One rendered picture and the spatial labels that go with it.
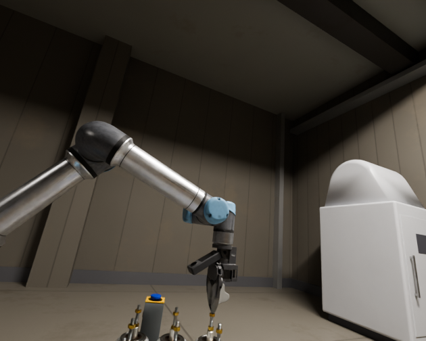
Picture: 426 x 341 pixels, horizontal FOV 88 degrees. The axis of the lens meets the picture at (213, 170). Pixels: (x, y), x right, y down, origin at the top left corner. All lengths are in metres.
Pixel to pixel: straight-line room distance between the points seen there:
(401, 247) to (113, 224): 2.53
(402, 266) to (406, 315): 0.29
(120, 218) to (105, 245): 0.30
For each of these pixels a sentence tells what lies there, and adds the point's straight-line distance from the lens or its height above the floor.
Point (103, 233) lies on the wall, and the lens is 2.70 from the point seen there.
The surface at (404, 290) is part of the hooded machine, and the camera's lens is 2.06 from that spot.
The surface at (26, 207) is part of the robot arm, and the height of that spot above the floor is 0.59.
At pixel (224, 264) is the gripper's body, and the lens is 0.82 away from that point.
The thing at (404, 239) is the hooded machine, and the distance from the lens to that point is 2.09.
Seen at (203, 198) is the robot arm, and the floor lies 0.67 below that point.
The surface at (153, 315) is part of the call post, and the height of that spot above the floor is 0.27.
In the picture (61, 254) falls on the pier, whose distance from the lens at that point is 2.54.
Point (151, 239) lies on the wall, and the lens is 2.75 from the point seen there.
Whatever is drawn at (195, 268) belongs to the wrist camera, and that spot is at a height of 0.47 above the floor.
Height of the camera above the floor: 0.57
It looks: 17 degrees up
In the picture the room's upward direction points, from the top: 7 degrees clockwise
